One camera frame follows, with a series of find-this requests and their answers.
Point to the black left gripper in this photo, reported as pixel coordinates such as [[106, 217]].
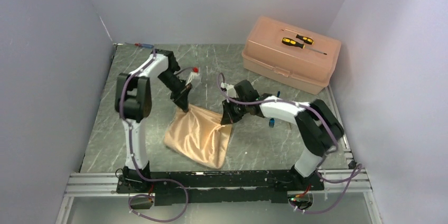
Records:
[[180, 98]]

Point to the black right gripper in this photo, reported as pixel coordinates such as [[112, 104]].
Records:
[[229, 117]]

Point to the peach satin napkin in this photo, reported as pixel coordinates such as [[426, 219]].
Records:
[[199, 135]]

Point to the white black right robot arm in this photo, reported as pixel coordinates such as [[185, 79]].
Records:
[[318, 127]]

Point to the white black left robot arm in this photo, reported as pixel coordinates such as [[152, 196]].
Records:
[[133, 102]]

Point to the blue plastic fork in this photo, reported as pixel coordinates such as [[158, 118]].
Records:
[[272, 120]]

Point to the red blue screwdriver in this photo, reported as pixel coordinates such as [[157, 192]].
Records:
[[142, 45]]

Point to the large yellow black screwdriver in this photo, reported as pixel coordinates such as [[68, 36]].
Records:
[[293, 43]]

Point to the peach plastic toolbox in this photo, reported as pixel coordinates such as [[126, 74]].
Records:
[[303, 69]]

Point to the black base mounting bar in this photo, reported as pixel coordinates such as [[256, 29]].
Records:
[[169, 188]]

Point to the small yellow black screwdriver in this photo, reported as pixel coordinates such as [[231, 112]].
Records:
[[305, 39]]

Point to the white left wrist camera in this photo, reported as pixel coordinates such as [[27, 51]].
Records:
[[194, 78]]

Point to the aluminium frame rail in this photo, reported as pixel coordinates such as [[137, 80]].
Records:
[[347, 197]]

